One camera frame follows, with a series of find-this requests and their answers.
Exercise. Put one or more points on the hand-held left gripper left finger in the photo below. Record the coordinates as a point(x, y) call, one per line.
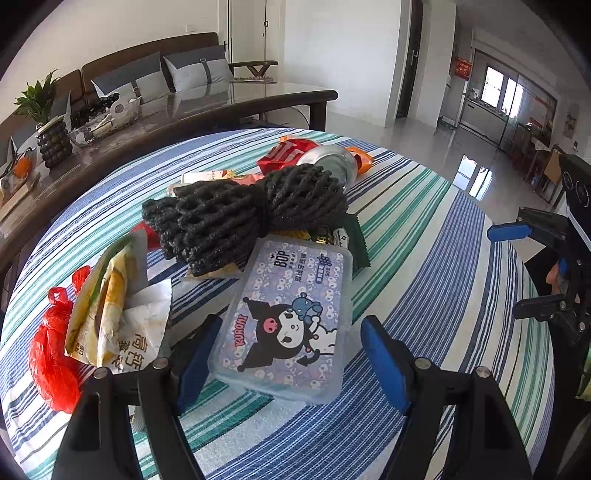
point(199, 364)

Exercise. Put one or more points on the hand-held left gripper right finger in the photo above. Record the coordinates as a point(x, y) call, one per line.
point(383, 360)

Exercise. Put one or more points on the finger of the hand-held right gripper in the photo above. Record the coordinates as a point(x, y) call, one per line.
point(508, 231)
point(540, 308)

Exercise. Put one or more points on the cartoon print plastic box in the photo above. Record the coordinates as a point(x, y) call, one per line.
point(286, 318)

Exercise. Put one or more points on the dark green wrapper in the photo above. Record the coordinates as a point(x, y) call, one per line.
point(353, 240)

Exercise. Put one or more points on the person's right hand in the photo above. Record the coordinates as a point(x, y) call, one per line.
point(553, 276)

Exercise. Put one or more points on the white paper packet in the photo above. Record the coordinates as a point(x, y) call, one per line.
point(145, 323)

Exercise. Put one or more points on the blue green striped tablecloth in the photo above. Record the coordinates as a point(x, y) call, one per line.
point(438, 258)

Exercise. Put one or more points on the wooden dining furniture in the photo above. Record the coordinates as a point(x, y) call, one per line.
point(535, 157)

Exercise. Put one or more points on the yellow snack wrapper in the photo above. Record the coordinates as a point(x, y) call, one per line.
point(104, 295)

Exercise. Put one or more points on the yellow black wrapper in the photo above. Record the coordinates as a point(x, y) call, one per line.
point(321, 236)

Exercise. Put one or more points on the window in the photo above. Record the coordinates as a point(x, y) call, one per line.
point(501, 90)

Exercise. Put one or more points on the black foam net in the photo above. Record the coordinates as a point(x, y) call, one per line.
point(217, 221)

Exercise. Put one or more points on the red plastic bag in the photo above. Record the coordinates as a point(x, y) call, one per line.
point(51, 360)

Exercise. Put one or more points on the orange wrapper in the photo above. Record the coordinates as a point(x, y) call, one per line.
point(362, 161)

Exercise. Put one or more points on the silver can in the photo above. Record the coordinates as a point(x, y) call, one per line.
point(332, 159)

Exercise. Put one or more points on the dark door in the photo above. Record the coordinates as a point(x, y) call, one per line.
point(408, 60)

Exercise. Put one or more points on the red snack packet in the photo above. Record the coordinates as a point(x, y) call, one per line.
point(284, 154)

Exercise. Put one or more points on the dark wooden coffee table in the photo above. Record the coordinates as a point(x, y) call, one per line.
point(194, 110)

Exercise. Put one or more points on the glass tray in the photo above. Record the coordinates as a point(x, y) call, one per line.
point(99, 129)

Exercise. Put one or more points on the black bumpy vase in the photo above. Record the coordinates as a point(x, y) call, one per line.
point(54, 143)

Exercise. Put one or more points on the orange fruit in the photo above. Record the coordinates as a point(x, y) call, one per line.
point(22, 167)

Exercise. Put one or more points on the white tape roll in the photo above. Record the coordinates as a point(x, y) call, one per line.
point(121, 110)

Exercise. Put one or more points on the dark figurine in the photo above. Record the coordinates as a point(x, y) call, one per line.
point(94, 108)

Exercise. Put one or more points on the grey white pillow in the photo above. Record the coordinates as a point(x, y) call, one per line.
point(131, 81)
point(57, 108)
point(198, 69)

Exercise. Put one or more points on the wooden armchair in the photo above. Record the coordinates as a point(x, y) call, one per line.
point(256, 68)

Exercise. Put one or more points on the brown sofa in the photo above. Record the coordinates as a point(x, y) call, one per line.
point(120, 60)

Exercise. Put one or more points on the framed wall picture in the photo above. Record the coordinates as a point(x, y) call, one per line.
point(571, 125)

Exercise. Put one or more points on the red wall poster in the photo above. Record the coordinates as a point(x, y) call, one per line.
point(463, 68)

